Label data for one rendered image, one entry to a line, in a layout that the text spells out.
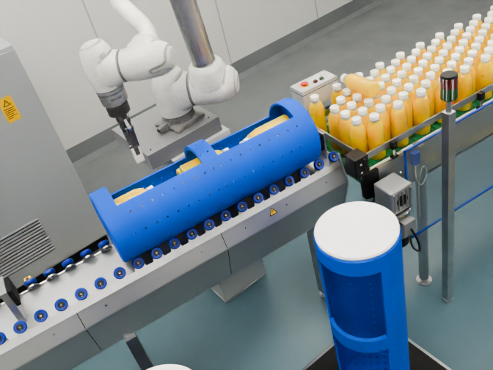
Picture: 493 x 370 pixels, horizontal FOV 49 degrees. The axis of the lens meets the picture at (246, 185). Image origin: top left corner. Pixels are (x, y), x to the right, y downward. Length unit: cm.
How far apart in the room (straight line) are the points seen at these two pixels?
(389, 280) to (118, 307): 97
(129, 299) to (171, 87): 93
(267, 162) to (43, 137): 165
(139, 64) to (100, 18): 298
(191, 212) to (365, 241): 63
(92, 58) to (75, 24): 286
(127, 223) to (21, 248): 173
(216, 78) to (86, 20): 240
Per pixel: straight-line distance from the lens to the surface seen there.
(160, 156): 242
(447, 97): 216
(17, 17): 445
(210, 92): 238
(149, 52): 167
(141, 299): 209
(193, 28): 224
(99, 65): 173
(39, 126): 328
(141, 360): 237
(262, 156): 201
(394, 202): 224
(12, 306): 207
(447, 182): 240
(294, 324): 289
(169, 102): 244
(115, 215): 190
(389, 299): 189
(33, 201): 344
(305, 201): 223
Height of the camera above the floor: 226
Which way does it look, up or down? 36 degrees down
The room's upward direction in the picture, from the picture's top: 15 degrees counter-clockwise
